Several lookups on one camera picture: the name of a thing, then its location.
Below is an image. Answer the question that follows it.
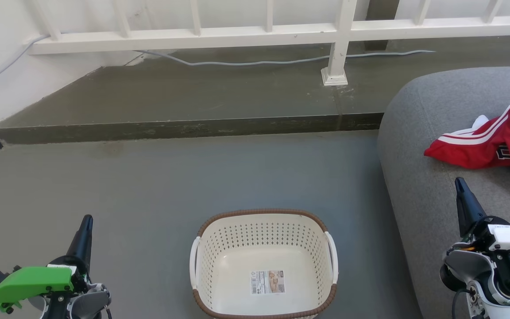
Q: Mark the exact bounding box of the white wooden railing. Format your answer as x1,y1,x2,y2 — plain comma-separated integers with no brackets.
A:
25,0,510,86

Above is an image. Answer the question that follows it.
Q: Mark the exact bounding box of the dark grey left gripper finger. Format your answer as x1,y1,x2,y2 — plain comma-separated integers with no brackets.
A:
66,216,88,261
79,215,94,267

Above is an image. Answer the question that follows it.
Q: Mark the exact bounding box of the light grey cable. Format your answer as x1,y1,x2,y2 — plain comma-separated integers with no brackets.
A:
0,33,436,91

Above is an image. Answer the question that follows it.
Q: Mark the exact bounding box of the dark grey post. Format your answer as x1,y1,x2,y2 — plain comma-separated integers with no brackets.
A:
365,0,401,51

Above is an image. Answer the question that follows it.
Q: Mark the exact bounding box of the cream perforated laundry basket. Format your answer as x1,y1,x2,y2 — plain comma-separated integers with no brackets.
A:
189,209,339,319

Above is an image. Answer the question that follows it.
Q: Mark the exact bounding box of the grey fabric sofa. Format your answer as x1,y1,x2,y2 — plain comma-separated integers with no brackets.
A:
378,66,510,319

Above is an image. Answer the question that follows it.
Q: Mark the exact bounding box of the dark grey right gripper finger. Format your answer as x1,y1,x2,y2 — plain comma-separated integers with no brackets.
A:
459,177,487,224
455,177,472,237

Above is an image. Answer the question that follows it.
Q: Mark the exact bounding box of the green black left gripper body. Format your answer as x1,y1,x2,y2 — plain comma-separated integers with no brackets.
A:
0,256,93,311

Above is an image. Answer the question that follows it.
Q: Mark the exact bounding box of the red jersey with black lettering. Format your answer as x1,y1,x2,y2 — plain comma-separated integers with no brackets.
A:
424,95,510,170

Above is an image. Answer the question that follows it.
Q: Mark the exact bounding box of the white paper label sticker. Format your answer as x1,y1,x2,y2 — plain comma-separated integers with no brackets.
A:
250,270,286,295

